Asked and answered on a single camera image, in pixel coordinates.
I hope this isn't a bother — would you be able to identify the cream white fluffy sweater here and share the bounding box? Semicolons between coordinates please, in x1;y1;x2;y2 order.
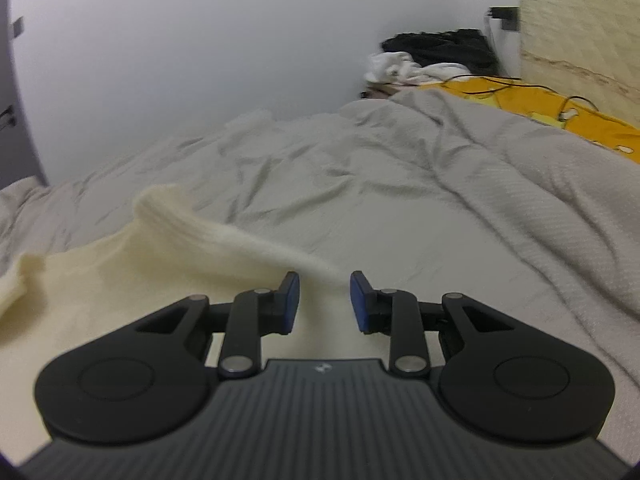
1;185;386;462

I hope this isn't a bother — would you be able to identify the grey bedroom door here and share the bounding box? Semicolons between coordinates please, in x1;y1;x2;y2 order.
0;0;48;188

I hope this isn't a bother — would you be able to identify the black clothing pile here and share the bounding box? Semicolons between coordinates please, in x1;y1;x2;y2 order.
381;29;500;76

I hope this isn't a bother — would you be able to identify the grey patterned bed duvet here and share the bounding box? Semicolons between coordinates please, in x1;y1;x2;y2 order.
1;91;639;424

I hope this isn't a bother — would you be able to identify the yellow bed sheet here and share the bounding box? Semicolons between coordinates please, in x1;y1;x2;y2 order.
421;76;639;162

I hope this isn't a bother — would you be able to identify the white crumpled garment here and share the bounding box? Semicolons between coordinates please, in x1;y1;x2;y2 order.
364;52;472;86

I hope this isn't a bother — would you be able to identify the cream woven headboard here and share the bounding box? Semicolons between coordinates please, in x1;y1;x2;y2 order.
520;0;640;126

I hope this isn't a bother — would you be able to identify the black door handle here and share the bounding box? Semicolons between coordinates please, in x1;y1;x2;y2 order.
0;105;16;130

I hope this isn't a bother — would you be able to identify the black wall charger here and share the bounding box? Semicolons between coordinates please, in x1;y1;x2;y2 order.
489;6;520;32

